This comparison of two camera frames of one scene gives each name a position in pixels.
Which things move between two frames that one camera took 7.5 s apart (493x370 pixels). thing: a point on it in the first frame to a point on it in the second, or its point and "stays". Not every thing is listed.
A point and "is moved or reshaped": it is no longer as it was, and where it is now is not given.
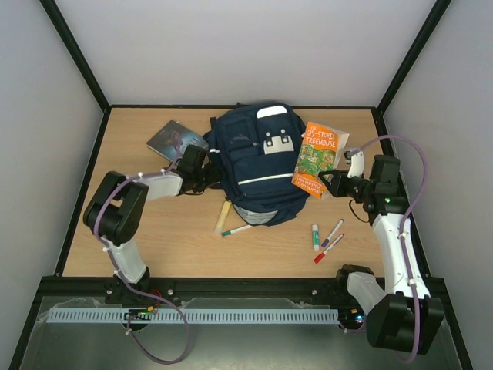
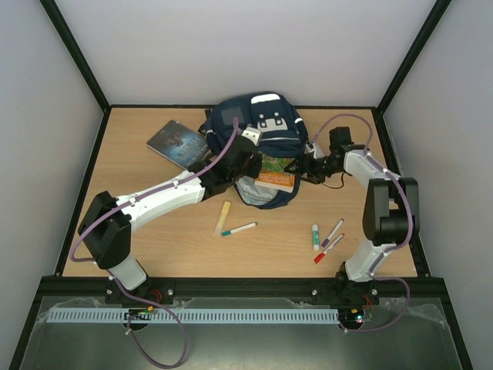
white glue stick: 315,237 stays
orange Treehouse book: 321,150 to 273,175
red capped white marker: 320,256 stays
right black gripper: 343,185 to 304,169
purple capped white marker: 324,243 stays
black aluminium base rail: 94,289 stays
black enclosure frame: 45,286 stays
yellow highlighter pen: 223,217 stays
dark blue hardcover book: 171,140 stays
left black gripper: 216,176 to 256,170
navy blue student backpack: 254,148 is moved or reshaped
